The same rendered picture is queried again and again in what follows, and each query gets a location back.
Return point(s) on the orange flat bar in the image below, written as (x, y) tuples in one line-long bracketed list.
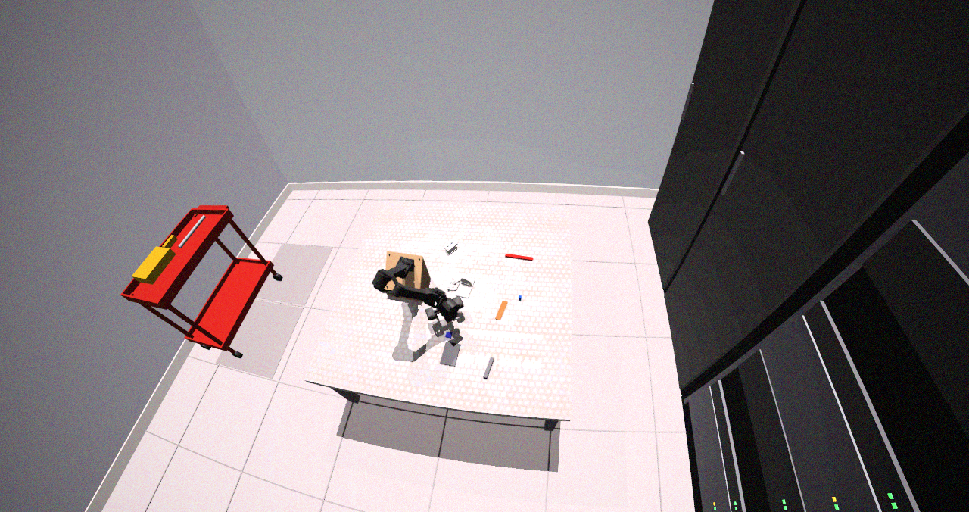
[(501, 310)]

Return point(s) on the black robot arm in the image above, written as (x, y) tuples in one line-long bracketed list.
[(428, 295)]

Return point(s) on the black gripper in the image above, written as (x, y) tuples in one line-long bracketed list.
[(432, 314)]

